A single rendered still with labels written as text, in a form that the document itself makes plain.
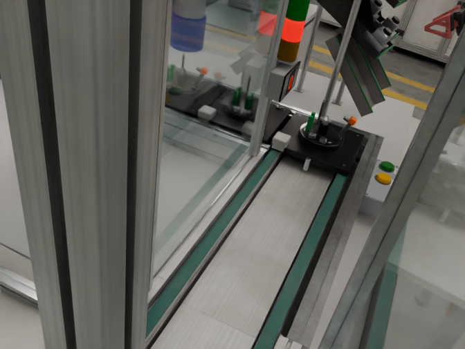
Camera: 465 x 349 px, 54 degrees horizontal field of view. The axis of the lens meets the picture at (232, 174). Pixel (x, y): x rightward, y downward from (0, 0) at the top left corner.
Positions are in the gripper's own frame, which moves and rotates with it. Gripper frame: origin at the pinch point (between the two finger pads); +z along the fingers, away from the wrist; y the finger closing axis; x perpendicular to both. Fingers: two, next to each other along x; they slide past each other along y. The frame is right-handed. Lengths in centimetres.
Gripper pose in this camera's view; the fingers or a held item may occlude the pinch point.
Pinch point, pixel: (431, 24)
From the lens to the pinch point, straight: 154.8
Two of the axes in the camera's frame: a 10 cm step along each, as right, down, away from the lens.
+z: -8.0, -0.7, 5.9
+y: -5.5, 4.5, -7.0
